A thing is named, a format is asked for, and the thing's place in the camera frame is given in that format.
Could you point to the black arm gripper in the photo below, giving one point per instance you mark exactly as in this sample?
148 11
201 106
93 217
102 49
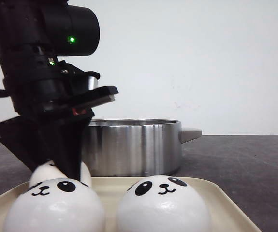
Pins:
54 107

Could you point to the panda bun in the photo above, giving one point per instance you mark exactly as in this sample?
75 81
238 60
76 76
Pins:
162 203
48 171
57 205

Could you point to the stainless steel steamer pot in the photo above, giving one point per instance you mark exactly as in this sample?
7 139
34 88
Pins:
135 147

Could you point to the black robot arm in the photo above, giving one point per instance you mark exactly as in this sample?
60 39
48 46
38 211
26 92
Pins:
45 30

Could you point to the cream plastic tray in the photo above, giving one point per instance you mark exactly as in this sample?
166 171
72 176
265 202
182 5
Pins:
226 215

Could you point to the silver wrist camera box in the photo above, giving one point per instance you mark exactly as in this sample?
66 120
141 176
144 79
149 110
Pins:
92 83

